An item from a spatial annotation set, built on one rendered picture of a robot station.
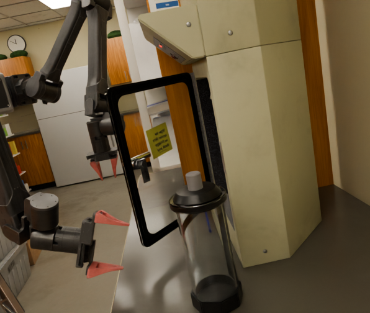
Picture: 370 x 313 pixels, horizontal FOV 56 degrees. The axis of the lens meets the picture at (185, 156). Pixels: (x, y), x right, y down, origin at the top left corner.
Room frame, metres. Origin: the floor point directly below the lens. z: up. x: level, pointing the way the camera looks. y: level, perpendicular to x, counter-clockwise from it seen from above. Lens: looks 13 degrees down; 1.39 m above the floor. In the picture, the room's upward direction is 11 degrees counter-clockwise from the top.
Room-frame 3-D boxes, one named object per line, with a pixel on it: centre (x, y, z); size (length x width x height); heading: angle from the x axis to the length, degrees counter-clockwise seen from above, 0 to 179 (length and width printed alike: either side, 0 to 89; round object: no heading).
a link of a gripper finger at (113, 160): (1.16, 0.26, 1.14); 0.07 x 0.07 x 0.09; 4
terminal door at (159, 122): (0.90, 0.04, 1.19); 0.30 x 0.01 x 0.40; 138
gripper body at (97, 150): (1.16, 0.27, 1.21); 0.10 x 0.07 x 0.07; 94
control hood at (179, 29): (0.86, -0.02, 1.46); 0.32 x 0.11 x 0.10; 2
